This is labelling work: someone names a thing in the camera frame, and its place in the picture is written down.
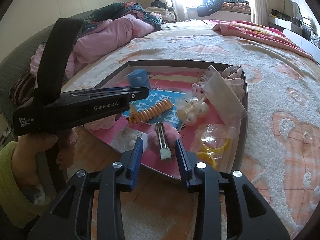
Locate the dark jacket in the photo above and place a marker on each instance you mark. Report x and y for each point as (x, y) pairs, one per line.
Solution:
(210, 6)

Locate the white earrings on card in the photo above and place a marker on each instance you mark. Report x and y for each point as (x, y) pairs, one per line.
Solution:
(130, 137)

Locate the white dressing desk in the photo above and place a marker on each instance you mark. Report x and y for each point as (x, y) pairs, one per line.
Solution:
(295, 36)

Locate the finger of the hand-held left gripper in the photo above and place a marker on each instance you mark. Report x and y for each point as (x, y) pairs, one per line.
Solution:
(140, 93)

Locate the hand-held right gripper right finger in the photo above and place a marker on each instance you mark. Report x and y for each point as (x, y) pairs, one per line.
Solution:
(181, 160)

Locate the white window seat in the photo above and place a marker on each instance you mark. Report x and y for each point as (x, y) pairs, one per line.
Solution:
(225, 15)

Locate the beige clothes pile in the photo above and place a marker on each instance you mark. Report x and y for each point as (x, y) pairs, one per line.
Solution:
(160, 13)

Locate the yellow bangles in clear bag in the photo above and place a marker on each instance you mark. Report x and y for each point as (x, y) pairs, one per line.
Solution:
(223, 145)

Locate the pink fluffy hair clip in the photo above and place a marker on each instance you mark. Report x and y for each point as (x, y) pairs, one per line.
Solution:
(152, 135)

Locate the clear plastic bag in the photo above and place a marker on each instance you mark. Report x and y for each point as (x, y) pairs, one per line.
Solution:
(222, 90)

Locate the white hair claw clip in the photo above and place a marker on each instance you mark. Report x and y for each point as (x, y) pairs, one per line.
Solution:
(193, 112)

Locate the vanity mirror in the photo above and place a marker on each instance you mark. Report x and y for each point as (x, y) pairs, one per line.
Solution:
(296, 8)

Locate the black desk organizer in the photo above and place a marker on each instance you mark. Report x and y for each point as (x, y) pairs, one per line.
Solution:
(302, 25)

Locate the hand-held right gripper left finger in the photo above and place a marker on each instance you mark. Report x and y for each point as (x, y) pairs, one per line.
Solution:
(136, 160)

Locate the sheer curtain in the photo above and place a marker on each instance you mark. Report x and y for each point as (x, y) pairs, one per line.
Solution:
(260, 2)
(175, 0)

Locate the red-pink patterned blanket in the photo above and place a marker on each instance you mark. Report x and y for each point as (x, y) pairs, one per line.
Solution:
(250, 33)

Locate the grey-green padded headboard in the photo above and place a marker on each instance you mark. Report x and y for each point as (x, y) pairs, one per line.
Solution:
(15, 65)

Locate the pink fluffy ball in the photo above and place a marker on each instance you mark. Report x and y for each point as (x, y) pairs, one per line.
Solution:
(106, 123)

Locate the person's left hand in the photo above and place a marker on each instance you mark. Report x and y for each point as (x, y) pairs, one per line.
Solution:
(27, 152)

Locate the black clothing item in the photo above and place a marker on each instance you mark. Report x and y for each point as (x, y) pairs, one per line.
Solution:
(158, 3)

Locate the blue hair accessory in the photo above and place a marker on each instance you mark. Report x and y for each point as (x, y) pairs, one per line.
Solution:
(137, 77)

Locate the grey tray box pink inside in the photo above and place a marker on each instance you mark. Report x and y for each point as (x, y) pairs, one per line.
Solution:
(175, 80)

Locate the floral fabric bow hair clip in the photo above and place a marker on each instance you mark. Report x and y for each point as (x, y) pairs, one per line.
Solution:
(233, 73)

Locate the dark floral quilt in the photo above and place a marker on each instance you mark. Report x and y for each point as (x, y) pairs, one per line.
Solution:
(120, 8)

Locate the colourful folded blanket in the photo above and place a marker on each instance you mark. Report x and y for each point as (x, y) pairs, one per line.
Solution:
(237, 5)

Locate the maroon striped cloth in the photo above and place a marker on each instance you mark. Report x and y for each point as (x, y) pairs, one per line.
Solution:
(22, 85)

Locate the pink quilt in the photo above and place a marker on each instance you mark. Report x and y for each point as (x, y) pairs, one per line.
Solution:
(107, 35)

